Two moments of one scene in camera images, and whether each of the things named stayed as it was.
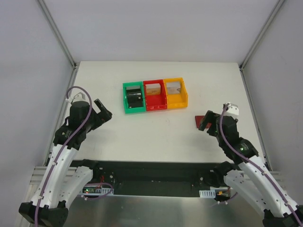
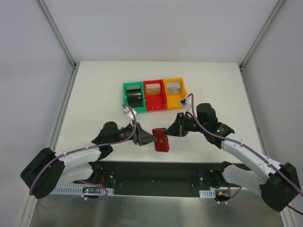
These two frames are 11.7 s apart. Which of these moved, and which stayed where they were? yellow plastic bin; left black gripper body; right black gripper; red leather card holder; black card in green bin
Moved: left black gripper body; right black gripper; red leather card holder
Stayed: yellow plastic bin; black card in green bin
